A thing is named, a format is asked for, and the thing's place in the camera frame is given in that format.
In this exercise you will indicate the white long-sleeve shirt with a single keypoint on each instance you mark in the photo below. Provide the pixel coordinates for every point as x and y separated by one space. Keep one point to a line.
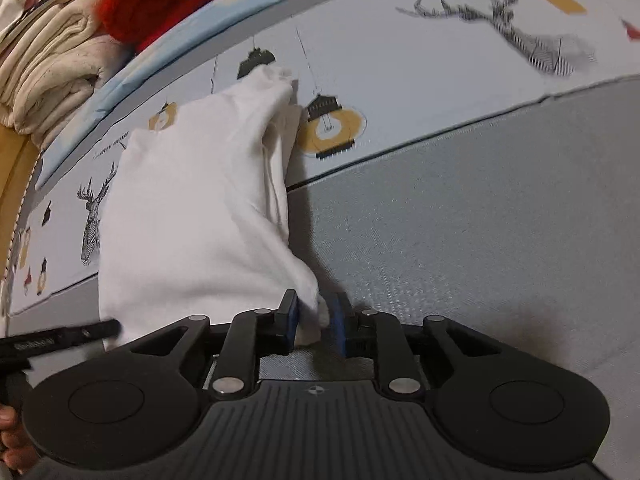
196 217

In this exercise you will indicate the person's left hand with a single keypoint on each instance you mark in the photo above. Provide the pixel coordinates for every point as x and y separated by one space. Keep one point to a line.
17 451

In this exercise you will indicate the light blue folded sheet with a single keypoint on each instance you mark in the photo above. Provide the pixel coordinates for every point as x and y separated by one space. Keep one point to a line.
203 24

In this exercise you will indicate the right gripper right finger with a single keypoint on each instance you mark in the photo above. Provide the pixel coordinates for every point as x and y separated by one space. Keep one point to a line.
363 332

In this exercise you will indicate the grey deer-print bed cover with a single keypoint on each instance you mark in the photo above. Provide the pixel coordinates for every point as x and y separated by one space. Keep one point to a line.
495 178

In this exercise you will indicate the wooden headboard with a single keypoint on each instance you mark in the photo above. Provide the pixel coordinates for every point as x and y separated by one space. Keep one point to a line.
19 156

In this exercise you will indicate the cream folded quilt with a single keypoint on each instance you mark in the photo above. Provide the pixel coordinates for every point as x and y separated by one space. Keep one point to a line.
54 68

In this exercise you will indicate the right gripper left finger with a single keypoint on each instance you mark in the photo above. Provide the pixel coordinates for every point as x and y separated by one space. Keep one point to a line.
252 335

